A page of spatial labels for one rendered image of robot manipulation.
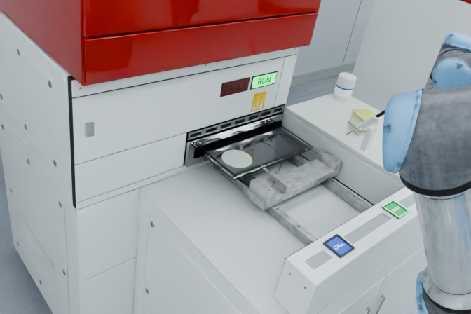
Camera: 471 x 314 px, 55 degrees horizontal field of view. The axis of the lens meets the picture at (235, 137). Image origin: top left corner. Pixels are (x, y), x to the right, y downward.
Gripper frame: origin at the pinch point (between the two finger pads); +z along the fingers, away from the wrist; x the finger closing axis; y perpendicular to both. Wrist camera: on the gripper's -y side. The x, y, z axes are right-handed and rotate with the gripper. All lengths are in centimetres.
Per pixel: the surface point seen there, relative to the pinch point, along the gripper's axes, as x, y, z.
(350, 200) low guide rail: -8.0, 17.8, 26.8
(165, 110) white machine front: 39, 59, 3
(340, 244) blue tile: 25.3, 0.8, 14.2
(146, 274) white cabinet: 46, 51, 60
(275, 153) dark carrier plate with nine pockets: 2.6, 43.9, 20.7
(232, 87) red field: 14, 58, 0
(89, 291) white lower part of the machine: 63, 59, 65
